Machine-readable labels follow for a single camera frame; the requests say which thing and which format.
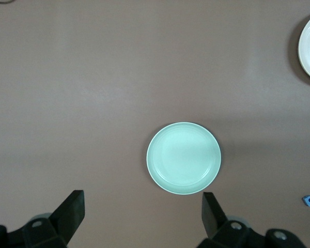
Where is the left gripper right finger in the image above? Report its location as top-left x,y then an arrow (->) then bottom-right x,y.
196,192 -> 307,248

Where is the green plate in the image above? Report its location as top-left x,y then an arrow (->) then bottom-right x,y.
146,121 -> 222,195

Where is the brown table mat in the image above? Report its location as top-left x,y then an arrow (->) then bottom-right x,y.
0,0 -> 310,248

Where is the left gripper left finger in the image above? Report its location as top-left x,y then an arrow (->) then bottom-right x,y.
0,190 -> 85,248

